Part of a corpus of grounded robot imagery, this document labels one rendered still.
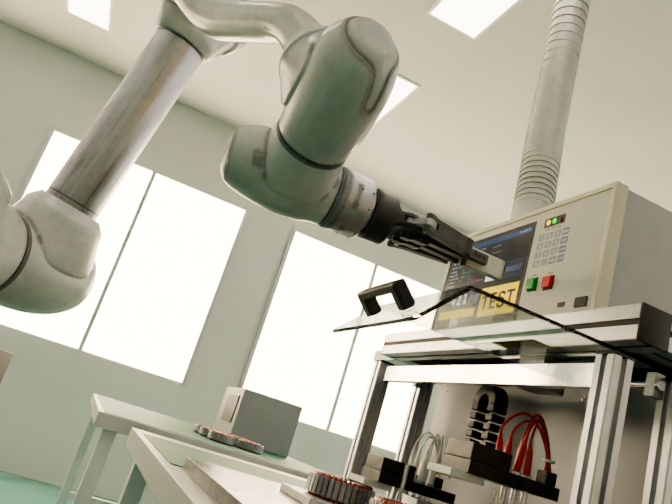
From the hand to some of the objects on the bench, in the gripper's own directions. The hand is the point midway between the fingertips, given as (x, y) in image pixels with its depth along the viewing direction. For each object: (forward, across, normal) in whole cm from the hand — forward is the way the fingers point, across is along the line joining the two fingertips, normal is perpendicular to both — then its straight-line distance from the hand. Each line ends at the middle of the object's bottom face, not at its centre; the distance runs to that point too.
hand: (482, 262), depth 96 cm
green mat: (+20, -73, -44) cm, 87 cm away
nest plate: (-4, -20, -41) cm, 46 cm away
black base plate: (-2, -8, -43) cm, 44 cm away
